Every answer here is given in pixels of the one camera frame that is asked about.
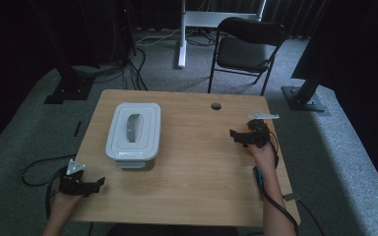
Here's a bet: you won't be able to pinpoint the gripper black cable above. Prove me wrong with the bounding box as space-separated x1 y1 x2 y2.
259 129 326 236
44 168 67 220

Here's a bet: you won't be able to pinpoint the bundle of black cables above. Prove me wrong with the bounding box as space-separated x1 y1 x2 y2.
72 47 149 91

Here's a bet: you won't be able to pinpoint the black equipment rack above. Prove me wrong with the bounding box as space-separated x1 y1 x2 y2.
109 0 137 63

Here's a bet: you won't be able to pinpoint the person's right hand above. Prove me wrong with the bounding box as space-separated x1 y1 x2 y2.
248 142 279 172

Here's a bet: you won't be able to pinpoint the brown transparent container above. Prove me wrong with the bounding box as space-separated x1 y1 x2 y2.
114 156 157 171

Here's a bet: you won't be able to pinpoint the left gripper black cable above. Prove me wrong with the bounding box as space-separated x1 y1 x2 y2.
44 168 67 220

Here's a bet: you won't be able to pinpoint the white container lid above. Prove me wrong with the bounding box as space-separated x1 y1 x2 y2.
104 101 162 162

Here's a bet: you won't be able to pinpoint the dark cloth screen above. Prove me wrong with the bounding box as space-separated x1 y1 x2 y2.
291 0 378 205

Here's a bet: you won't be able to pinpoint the black floor cable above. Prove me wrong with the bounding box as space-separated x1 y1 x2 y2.
21 153 78 188

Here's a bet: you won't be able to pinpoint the person's dark clothing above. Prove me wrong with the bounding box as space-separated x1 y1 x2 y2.
106 223 239 236

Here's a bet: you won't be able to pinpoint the white cable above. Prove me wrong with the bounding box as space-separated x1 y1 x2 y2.
136 28 181 45

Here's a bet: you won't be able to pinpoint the blue toy car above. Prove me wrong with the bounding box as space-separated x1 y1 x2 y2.
252 165 265 195

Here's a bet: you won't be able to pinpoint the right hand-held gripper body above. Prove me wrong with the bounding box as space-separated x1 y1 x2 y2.
247 112 281 149

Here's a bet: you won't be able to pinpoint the black metal stand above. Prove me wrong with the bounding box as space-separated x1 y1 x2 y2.
29 0 96 105
281 65 327 113

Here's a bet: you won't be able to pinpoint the black tape strip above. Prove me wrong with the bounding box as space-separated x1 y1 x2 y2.
73 120 83 138

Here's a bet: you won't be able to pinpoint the black cables under desk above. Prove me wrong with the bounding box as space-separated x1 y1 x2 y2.
185 29 218 47

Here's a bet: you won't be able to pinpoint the person's left hand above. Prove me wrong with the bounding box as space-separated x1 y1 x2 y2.
50 193 87 220

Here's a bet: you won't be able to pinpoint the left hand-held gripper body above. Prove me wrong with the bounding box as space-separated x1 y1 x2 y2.
58 159 89 198

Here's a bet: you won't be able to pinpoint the grey tape piece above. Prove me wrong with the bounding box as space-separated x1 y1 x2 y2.
283 193 303 202

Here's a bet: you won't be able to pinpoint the black folding chair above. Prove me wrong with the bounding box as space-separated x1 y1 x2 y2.
207 17 288 96

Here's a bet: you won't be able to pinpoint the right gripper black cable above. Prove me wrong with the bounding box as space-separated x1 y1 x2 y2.
259 129 326 236

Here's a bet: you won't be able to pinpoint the white desk frame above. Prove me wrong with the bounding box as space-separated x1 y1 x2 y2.
176 0 267 69

